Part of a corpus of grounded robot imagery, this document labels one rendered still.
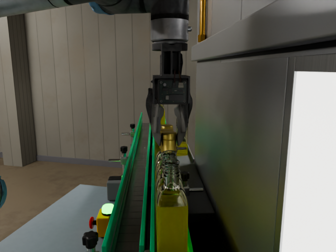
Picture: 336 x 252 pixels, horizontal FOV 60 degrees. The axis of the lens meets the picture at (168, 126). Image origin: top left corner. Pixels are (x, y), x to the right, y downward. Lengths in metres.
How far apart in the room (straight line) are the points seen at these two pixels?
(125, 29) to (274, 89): 3.40
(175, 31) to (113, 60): 3.22
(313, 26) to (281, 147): 0.14
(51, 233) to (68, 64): 3.15
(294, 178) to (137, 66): 3.38
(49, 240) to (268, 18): 0.93
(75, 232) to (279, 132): 0.87
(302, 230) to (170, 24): 0.40
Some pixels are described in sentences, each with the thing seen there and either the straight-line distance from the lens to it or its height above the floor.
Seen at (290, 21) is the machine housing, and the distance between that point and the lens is 0.39.
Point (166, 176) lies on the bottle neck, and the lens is 0.53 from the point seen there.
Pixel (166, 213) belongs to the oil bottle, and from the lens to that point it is 0.54.
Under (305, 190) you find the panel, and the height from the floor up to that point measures 1.19.
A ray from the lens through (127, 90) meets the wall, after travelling 3.72.
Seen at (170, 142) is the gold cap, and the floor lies 1.15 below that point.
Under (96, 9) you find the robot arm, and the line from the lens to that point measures 0.63.
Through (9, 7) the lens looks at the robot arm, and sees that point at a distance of 0.56.
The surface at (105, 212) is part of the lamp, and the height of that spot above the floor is 0.84.
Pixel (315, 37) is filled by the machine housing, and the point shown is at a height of 1.34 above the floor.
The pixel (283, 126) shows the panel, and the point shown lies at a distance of 0.37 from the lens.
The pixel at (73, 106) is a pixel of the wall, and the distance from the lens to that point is 4.09.
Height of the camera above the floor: 1.31
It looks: 11 degrees down
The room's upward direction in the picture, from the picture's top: straight up
